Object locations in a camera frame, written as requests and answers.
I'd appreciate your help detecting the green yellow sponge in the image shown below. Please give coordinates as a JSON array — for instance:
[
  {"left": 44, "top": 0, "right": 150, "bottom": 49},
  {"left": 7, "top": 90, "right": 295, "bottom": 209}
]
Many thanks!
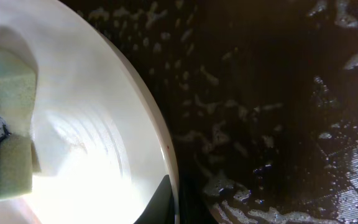
[{"left": 0, "top": 49, "right": 37, "bottom": 200}]

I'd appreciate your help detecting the cream plate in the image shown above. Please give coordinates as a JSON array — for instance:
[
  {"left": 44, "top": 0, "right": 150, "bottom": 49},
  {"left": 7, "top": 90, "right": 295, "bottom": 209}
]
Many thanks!
[{"left": 0, "top": 1, "right": 180, "bottom": 223}]

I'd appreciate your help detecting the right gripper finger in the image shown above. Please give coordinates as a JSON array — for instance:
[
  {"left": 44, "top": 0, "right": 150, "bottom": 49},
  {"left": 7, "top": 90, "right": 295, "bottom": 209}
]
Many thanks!
[{"left": 134, "top": 175, "right": 175, "bottom": 224}]

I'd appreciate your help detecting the dark brown serving tray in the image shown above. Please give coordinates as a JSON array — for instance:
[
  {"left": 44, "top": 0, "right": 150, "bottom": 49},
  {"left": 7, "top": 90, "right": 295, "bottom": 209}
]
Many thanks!
[{"left": 67, "top": 0, "right": 358, "bottom": 223}]

